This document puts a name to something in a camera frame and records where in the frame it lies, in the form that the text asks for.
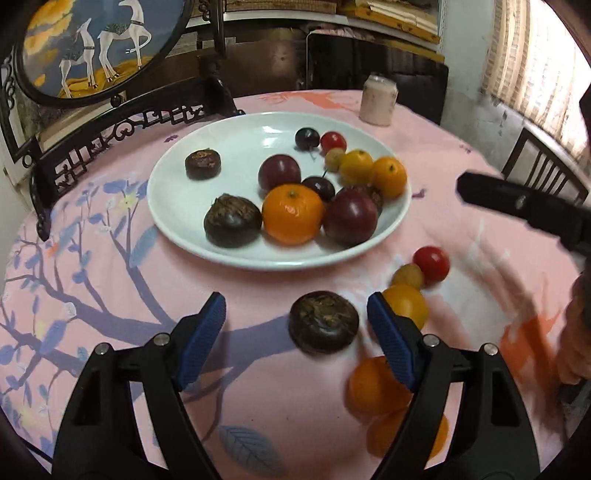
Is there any orange mandarin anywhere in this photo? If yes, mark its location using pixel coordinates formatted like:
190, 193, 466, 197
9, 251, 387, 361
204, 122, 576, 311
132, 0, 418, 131
347, 355, 413, 415
262, 184, 325, 245

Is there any person's right hand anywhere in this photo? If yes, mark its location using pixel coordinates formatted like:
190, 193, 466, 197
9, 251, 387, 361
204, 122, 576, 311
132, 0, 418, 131
556, 272, 591, 386

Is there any dark wooden chair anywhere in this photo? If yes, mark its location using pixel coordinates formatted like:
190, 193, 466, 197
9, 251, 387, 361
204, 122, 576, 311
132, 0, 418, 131
501, 128, 589, 208

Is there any white metal shelf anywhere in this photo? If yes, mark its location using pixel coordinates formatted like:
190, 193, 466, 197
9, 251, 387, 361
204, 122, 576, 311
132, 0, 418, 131
222, 0, 446, 47

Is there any yellow-orange citrus fruit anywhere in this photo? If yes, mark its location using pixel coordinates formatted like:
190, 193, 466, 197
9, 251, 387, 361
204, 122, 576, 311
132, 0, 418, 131
339, 149, 374, 185
382, 284, 429, 330

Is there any red cherry tomato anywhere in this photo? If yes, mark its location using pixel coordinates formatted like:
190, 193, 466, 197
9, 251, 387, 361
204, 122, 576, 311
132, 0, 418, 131
412, 246, 451, 285
320, 131, 347, 154

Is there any dark purple plum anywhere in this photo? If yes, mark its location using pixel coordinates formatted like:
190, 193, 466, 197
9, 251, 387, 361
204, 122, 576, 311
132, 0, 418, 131
322, 187, 379, 247
257, 154, 302, 192

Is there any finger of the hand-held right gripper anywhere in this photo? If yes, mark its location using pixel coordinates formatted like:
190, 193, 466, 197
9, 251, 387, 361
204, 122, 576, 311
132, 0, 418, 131
456, 171, 591, 254

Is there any small smooth orange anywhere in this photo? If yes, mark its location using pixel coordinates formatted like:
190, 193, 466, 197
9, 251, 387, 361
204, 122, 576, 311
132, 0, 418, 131
366, 408, 450, 460
369, 156, 408, 199

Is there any white oval plate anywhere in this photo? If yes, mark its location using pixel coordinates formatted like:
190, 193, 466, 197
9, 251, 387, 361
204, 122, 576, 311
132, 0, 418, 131
147, 112, 411, 271

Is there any round deer picture screen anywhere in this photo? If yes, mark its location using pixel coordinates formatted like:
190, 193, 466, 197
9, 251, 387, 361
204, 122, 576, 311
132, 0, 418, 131
0, 0, 245, 241

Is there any dark white-framed panel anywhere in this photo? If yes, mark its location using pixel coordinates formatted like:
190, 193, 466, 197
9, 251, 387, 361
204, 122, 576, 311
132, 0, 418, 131
305, 30, 370, 90

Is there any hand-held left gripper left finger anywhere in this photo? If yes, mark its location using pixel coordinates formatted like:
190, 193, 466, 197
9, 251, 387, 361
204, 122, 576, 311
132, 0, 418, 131
52, 292, 227, 480

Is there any pink cloth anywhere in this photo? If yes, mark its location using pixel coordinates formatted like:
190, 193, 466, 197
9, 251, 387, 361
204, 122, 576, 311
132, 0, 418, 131
307, 25, 365, 38

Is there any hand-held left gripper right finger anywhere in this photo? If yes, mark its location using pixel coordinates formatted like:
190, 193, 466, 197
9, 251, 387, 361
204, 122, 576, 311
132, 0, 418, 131
367, 292, 541, 480

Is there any window with woven blind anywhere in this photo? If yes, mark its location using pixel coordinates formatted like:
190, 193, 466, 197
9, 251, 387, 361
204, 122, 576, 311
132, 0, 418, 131
480, 0, 591, 158

